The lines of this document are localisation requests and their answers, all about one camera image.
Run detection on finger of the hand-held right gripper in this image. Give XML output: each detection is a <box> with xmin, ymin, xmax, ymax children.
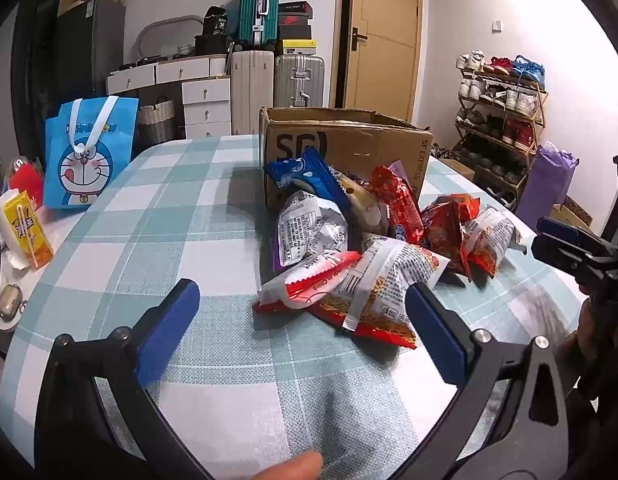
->
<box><xmin>536</xmin><ymin>216</ymin><xmax>618</xmax><ymax>262</ymax></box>
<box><xmin>532</xmin><ymin>237</ymin><xmax>606</xmax><ymax>277</ymax></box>

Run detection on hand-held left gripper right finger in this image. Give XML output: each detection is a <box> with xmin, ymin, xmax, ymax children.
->
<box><xmin>389</xmin><ymin>281</ymin><xmax>605</xmax><ymax>480</ymax></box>

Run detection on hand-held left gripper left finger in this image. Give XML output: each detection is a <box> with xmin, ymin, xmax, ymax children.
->
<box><xmin>36</xmin><ymin>278</ymin><xmax>225</xmax><ymax>480</ymax></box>

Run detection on orange and white snack packet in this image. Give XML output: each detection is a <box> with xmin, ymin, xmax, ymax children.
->
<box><xmin>461</xmin><ymin>206</ymin><xmax>525</xmax><ymax>278</ymax></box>

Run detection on orange noodle snack packet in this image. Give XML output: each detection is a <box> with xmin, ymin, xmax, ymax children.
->
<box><xmin>309</xmin><ymin>234</ymin><xmax>450</xmax><ymax>350</ymax></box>

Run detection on red chip packet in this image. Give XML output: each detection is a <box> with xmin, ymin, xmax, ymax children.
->
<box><xmin>420</xmin><ymin>194</ymin><xmax>482</xmax><ymax>281</ymax></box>

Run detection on red cookie packet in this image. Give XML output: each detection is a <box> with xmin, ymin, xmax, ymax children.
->
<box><xmin>370</xmin><ymin>165</ymin><xmax>425</xmax><ymax>246</ymax></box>

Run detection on white and red snack packet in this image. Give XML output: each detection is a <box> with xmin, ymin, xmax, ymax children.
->
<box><xmin>252</xmin><ymin>250</ymin><xmax>362</xmax><ymax>313</ymax></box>

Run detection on yellow cake packet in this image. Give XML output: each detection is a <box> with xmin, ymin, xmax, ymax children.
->
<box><xmin>336</xmin><ymin>172</ymin><xmax>390</xmax><ymax>236</ymax></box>

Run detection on white silver snack packet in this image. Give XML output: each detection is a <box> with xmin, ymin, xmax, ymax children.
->
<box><xmin>276</xmin><ymin>190</ymin><xmax>350</xmax><ymax>268</ymax></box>

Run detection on cardboard box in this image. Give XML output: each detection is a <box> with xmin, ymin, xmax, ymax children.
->
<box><xmin>259</xmin><ymin>106</ymin><xmax>434</xmax><ymax>211</ymax></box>

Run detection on blue cookie packet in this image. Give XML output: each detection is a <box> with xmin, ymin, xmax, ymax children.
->
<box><xmin>264</xmin><ymin>149</ymin><xmax>352</xmax><ymax>211</ymax></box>

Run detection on person's right hand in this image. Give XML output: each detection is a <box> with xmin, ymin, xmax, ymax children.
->
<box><xmin>559</xmin><ymin>301</ymin><xmax>601</xmax><ymax>396</ymax></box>

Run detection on person's left hand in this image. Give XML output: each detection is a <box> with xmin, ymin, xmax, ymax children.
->
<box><xmin>249</xmin><ymin>451</ymin><xmax>324</xmax><ymax>480</ymax></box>

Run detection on printed cardboard carton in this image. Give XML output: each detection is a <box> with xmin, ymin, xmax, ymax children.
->
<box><xmin>552</xmin><ymin>195</ymin><xmax>595</xmax><ymax>233</ymax></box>

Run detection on purple bag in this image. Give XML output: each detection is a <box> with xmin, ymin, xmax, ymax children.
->
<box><xmin>516</xmin><ymin>141</ymin><xmax>580</xmax><ymax>231</ymax></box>

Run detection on small brown cardboard carton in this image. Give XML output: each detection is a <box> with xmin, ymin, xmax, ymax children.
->
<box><xmin>439</xmin><ymin>157</ymin><xmax>476</xmax><ymax>181</ymax></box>

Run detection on wooden shoe rack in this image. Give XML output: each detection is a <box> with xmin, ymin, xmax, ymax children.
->
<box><xmin>451</xmin><ymin>67</ymin><xmax>549</xmax><ymax>211</ymax></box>

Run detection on rows of racked shoes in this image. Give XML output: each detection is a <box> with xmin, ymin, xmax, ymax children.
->
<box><xmin>454</xmin><ymin>50</ymin><xmax>546</xmax><ymax>201</ymax></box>

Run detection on grey earbud case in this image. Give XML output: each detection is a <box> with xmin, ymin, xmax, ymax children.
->
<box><xmin>0</xmin><ymin>284</ymin><xmax>30</xmax><ymax>331</ymax></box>

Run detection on yellow drink carton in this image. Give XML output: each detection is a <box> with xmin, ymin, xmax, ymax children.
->
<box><xmin>0</xmin><ymin>190</ymin><xmax>54</xmax><ymax>272</ymax></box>

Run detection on wicker basket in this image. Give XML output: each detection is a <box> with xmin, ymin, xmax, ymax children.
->
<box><xmin>138</xmin><ymin>100</ymin><xmax>176</xmax><ymax>143</ymax></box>

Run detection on red cartoon pouch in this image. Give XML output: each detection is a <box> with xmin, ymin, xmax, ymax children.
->
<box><xmin>8</xmin><ymin>156</ymin><xmax>44</xmax><ymax>206</ymax></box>

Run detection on blue cartoon tote bag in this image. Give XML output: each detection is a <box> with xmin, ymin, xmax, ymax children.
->
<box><xmin>43</xmin><ymin>95</ymin><xmax>140</xmax><ymax>211</ymax></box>

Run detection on white drawer cabinet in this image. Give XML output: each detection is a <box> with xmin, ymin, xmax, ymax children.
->
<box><xmin>181</xmin><ymin>80</ymin><xmax>233</xmax><ymax>138</ymax></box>

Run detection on white suitcase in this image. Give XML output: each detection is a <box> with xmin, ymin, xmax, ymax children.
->
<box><xmin>230</xmin><ymin>50</ymin><xmax>275</xmax><ymax>136</ymax></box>

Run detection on long white dresser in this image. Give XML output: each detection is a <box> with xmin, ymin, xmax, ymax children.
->
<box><xmin>107</xmin><ymin>55</ymin><xmax>230</xmax><ymax>96</ymax></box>

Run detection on wooden door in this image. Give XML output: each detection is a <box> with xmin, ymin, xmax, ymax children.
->
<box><xmin>344</xmin><ymin>0</ymin><xmax>422</xmax><ymax>121</ymax></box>

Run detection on silver suitcase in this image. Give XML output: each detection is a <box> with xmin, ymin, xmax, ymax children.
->
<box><xmin>274</xmin><ymin>54</ymin><xmax>326</xmax><ymax>108</ymax></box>

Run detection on black storage box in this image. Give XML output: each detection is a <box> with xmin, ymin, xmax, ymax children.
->
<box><xmin>195</xmin><ymin>35</ymin><xmax>235</xmax><ymax>56</ymax></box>

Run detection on dark grey refrigerator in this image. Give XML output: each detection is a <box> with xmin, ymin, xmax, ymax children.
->
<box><xmin>56</xmin><ymin>0</ymin><xmax>126</xmax><ymax>106</ymax></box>

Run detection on yellow and black box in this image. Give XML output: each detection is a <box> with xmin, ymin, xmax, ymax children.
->
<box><xmin>280</xmin><ymin>38</ymin><xmax>317</xmax><ymax>57</ymax></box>

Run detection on black bag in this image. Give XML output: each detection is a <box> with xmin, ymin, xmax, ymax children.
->
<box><xmin>203</xmin><ymin>6</ymin><xmax>230</xmax><ymax>37</ymax></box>

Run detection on teal suitcase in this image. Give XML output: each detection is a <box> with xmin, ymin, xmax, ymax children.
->
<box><xmin>238</xmin><ymin>0</ymin><xmax>281</xmax><ymax>53</ymax></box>

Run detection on black and red shoebox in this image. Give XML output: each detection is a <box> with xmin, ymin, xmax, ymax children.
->
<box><xmin>279</xmin><ymin>14</ymin><xmax>315</xmax><ymax>41</ymax></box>

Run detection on white oval frame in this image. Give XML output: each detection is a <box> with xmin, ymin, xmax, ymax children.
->
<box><xmin>135</xmin><ymin>16</ymin><xmax>205</xmax><ymax>61</ymax></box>

